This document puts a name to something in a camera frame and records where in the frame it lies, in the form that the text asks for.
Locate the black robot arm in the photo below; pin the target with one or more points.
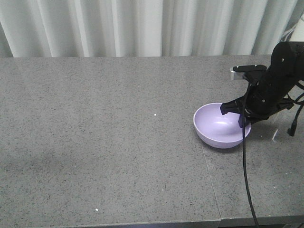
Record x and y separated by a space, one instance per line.
286 58

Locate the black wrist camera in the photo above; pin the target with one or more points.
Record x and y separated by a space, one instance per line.
253 71

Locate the purple plastic bowl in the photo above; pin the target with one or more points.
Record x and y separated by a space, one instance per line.
218 130

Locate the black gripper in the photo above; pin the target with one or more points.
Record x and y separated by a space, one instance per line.
264 100

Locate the white rice cooker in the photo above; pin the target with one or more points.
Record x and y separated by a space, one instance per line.
298 33

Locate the white pleated curtain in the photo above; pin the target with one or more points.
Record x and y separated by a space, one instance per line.
145 28

